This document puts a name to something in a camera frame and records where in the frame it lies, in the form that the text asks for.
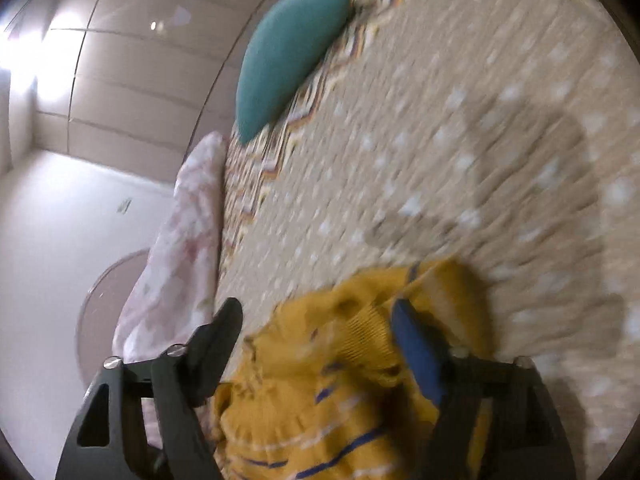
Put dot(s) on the beige panelled wardrobe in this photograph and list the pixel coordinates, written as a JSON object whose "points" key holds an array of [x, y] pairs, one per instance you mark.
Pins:
{"points": [[140, 85]]}

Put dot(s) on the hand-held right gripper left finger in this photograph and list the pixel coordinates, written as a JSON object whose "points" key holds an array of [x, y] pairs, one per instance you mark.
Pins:
{"points": [[226, 327]]}

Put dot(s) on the yellow striped knit sweater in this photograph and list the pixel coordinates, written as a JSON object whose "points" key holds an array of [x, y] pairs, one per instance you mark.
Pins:
{"points": [[325, 355]]}

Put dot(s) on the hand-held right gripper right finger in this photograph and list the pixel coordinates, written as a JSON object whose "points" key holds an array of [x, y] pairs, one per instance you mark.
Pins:
{"points": [[417, 355]]}

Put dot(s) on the teal pillow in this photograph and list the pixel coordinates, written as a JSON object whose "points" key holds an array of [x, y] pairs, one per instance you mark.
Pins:
{"points": [[280, 60]]}

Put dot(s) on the pink floral blanket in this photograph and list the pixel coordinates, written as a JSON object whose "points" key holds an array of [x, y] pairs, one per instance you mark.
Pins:
{"points": [[175, 270]]}

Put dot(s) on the beige dotted quilted bedspread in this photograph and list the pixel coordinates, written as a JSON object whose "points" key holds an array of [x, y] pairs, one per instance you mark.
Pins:
{"points": [[450, 135]]}

